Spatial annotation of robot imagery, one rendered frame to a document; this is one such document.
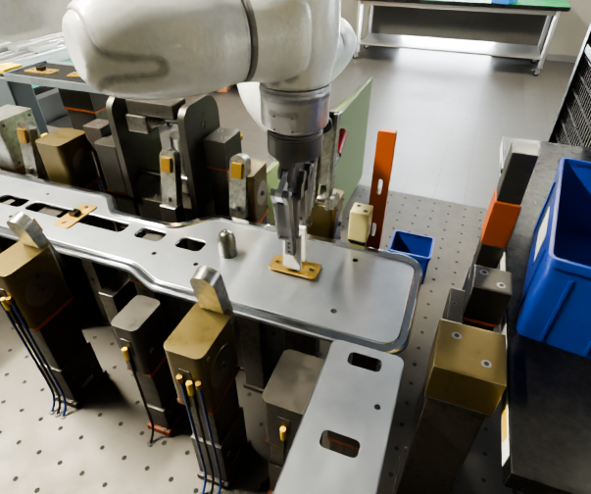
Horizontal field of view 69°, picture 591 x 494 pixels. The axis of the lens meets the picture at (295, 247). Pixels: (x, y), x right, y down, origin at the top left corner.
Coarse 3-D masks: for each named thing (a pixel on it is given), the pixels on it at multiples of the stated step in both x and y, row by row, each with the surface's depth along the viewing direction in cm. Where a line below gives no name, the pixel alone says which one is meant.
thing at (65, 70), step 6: (36, 66) 114; (48, 66) 114; (54, 66) 114; (60, 66) 114; (66, 66) 114; (72, 66) 114; (18, 72) 110; (24, 72) 110; (60, 72) 110; (66, 72) 110; (72, 72) 110; (54, 78) 105; (60, 78) 105; (66, 78) 105; (72, 78) 105; (78, 78) 105
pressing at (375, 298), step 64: (0, 192) 93; (64, 192) 93; (128, 256) 75; (192, 256) 75; (256, 256) 75; (320, 256) 75; (384, 256) 75; (256, 320) 64; (320, 320) 63; (384, 320) 63
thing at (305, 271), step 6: (276, 258) 73; (282, 258) 73; (270, 264) 72; (276, 264) 72; (282, 264) 72; (306, 264) 72; (312, 264) 72; (318, 264) 72; (276, 270) 71; (282, 270) 71; (288, 270) 71; (294, 270) 71; (306, 270) 71; (318, 270) 71; (306, 276) 70; (312, 276) 69
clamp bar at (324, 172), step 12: (336, 120) 70; (324, 132) 70; (336, 132) 72; (324, 144) 74; (336, 144) 73; (324, 156) 75; (336, 156) 75; (324, 168) 76; (324, 180) 77; (312, 204) 79
